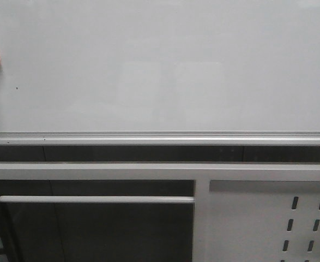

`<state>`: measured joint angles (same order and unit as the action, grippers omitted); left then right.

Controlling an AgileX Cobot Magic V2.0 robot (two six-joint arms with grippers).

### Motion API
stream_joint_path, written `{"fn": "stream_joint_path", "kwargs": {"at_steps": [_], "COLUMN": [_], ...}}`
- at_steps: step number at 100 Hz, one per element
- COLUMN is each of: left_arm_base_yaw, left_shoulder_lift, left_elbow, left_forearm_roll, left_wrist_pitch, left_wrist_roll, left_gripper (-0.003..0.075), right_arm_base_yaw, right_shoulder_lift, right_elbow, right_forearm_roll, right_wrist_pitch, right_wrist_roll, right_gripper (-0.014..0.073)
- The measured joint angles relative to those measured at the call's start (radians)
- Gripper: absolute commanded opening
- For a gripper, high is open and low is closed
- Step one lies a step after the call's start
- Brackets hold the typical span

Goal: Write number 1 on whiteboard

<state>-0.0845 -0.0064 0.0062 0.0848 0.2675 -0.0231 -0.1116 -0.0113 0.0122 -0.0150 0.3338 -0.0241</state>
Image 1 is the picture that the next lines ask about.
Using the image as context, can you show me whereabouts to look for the white perforated pegboard panel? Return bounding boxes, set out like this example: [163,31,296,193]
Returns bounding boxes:
[206,181,320,261]

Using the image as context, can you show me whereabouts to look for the white whiteboard panel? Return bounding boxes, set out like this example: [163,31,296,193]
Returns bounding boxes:
[0,1,320,145]

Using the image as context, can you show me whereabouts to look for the white metal whiteboard stand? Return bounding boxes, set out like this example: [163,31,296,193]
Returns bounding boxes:
[0,138,320,261]

